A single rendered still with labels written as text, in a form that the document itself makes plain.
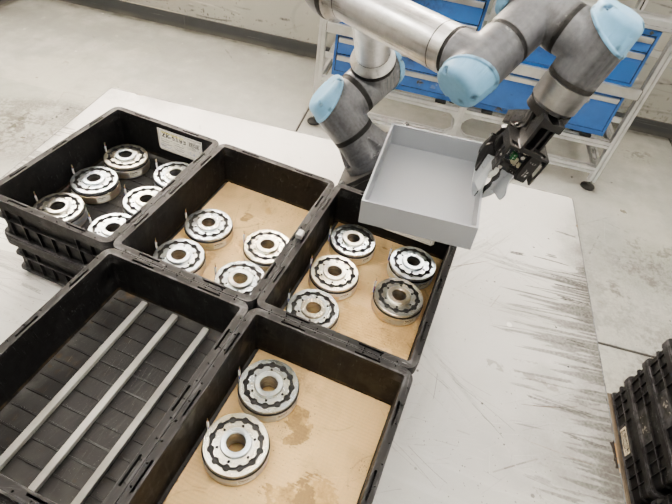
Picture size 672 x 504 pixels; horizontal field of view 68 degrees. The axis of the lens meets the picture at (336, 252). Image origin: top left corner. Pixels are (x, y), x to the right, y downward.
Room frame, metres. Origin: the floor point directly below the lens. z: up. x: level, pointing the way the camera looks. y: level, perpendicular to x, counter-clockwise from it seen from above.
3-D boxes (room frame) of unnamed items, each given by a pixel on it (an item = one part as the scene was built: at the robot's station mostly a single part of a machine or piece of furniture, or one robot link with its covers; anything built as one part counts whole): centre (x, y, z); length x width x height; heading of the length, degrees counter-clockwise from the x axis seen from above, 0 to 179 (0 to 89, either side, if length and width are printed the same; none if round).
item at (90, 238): (0.84, 0.51, 0.92); 0.40 x 0.30 x 0.02; 165
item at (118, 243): (0.77, 0.22, 0.92); 0.40 x 0.30 x 0.02; 165
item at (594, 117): (2.56, -0.95, 0.60); 0.72 x 0.03 x 0.56; 84
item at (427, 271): (0.77, -0.17, 0.86); 0.10 x 0.10 x 0.01
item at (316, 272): (0.71, 0.00, 0.86); 0.10 x 0.10 x 0.01
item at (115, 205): (0.84, 0.51, 0.87); 0.40 x 0.30 x 0.11; 165
